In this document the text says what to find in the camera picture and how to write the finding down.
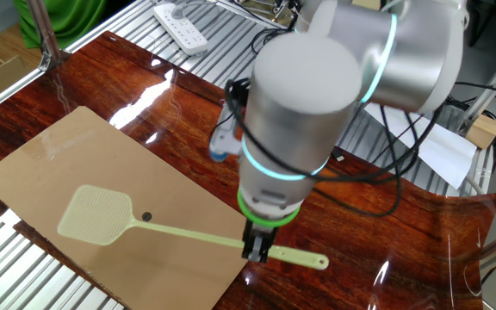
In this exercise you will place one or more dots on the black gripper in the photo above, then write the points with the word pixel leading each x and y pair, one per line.
pixel 258 232

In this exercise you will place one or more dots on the pale green plastic flyswatter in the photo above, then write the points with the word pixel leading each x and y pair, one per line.
pixel 187 233

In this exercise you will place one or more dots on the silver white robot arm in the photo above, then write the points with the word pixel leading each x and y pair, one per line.
pixel 299 107

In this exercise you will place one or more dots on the glossy red woodgrain mat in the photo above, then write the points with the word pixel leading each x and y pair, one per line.
pixel 381 258

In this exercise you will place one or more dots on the white paper sheet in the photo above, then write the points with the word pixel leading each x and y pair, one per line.
pixel 446 155

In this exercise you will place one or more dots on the white power strip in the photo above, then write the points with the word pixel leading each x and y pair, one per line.
pixel 183 32

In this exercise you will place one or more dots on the brown cardboard sheet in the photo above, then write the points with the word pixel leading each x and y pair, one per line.
pixel 37 163

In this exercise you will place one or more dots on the wooden block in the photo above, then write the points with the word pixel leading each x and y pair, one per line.
pixel 485 131

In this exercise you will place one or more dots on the green cloth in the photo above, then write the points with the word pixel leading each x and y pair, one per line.
pixel 67 21

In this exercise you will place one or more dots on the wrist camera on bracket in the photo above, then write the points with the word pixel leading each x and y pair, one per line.
pixel 226 138

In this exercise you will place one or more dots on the black chair leg frame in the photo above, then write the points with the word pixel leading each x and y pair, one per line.
pixel 485 23

